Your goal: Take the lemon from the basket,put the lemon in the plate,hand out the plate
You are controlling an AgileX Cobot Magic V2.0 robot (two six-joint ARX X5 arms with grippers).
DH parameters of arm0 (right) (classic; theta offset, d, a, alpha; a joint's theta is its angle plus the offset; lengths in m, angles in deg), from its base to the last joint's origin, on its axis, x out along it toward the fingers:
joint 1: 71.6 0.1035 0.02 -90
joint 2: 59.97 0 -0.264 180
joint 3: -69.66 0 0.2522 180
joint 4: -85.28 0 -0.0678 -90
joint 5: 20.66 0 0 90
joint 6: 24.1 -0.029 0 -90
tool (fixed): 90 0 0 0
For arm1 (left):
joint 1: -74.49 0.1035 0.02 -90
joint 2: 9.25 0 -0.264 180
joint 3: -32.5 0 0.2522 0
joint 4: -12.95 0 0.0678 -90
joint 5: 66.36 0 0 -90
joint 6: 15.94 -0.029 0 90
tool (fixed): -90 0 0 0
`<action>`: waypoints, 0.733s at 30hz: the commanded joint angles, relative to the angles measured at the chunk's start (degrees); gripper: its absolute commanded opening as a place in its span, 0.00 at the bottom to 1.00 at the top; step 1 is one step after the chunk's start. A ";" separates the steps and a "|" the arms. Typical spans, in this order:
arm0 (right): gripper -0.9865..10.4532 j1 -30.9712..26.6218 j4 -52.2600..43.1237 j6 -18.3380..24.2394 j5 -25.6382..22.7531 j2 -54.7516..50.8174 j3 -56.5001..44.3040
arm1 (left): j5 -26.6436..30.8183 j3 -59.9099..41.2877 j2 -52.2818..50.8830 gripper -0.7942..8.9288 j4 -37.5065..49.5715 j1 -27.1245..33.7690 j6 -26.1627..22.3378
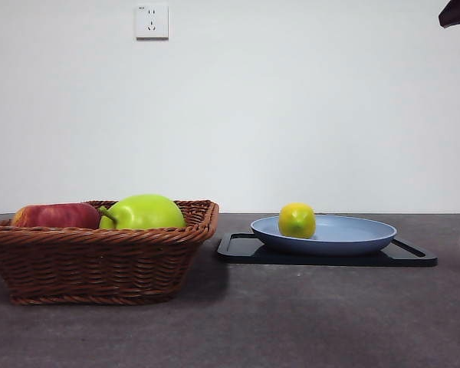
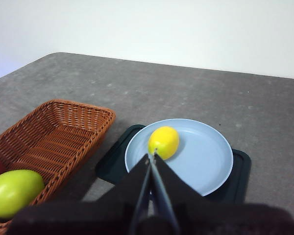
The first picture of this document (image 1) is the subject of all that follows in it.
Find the brown woven wicker basket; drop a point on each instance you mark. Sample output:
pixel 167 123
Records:
pixel 99 264

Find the green apple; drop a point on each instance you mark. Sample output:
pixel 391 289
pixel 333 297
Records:
pixel 145 212

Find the red apple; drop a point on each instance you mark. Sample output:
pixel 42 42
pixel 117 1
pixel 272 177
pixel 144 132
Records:
pixel 53 216

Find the blue round plate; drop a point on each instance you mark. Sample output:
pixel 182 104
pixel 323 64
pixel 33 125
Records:
pixel 349 239

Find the black rectangular tray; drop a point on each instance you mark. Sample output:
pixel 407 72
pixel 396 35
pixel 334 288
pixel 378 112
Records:
pixel 329 260

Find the white wall socket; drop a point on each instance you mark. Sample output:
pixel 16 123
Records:
pixel 152 21

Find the yellow lemon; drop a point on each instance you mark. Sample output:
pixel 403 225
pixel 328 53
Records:
pixel 297 220

